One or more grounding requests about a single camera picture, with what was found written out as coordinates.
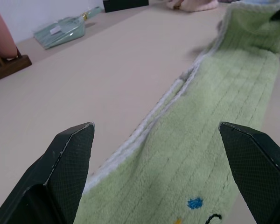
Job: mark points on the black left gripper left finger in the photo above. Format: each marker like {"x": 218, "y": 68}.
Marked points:
{"x": 60, "y": 177}

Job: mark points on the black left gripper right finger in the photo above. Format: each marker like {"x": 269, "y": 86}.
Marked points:
{"x": 256, "y": 172}

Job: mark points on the green fluffy towel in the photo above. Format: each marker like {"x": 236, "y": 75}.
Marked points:
{"x": 200, "y": 130}

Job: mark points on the pink fluffy cloth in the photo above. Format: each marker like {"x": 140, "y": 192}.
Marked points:
{"x": 192, "y": 4}

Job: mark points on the brown wooden stand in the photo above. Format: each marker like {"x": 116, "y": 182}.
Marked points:
{"x": 7, "y": 66}

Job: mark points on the clear glass bottle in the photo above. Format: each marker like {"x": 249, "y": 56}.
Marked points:
{"x": 61, "y": 30}

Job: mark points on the black box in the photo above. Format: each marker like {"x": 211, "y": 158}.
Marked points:
{"x": 124, "y": 4}

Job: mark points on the pink rounded object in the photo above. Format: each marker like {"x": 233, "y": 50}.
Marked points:
{"x": 1, "y": 30}

